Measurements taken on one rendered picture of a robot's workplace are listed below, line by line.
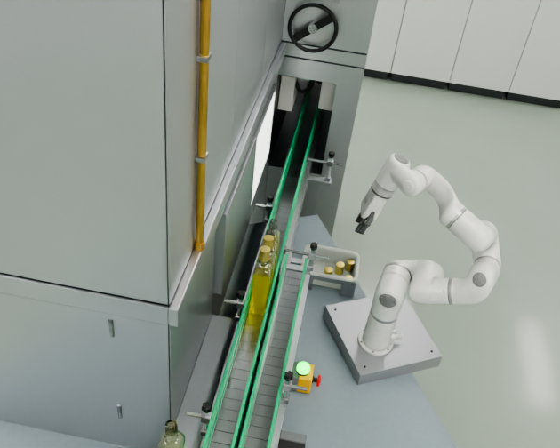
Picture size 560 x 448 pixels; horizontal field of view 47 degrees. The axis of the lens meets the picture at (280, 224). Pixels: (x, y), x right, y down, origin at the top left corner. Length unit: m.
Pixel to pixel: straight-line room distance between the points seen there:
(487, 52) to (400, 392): 4.05
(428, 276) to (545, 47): 4.06
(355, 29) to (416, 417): 1.57
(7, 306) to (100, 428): 0.50
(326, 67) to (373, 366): 1.33
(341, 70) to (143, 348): 1.66
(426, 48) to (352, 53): 2.99
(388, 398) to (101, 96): 1.45
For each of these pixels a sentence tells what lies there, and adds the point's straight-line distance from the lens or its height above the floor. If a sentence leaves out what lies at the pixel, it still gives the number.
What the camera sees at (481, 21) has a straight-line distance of 5.77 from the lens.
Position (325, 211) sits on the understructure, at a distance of 3.29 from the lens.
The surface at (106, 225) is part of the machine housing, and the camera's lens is 1.43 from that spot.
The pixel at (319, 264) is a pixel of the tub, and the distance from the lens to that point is 2.62.
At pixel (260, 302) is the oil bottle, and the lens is 2.18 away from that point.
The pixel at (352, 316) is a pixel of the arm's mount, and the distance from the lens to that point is 2.38.
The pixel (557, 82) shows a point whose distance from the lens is 6.08.
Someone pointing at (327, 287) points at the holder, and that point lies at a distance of 2.52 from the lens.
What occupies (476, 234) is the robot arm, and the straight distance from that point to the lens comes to 1.98.
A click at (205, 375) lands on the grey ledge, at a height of 0.88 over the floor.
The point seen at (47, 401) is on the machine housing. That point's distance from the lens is 2.02.
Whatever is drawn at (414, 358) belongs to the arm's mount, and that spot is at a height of 0.81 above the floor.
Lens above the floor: 2.51
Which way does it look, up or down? 39 degrees down
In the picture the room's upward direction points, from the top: 7 degrees clockwise
